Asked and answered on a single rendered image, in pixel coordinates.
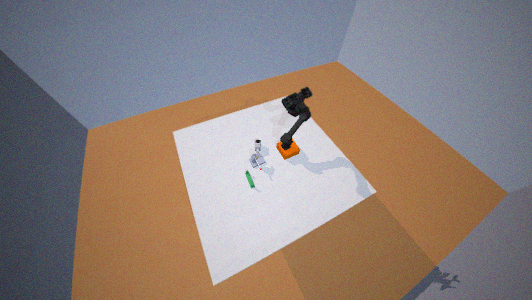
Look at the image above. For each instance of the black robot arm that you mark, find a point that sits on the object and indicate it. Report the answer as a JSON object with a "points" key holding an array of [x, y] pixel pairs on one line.
{"points": [[304, 113]]}

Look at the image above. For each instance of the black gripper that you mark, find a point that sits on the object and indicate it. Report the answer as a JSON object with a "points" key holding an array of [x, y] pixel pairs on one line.
{"points": [[296, 98]]}

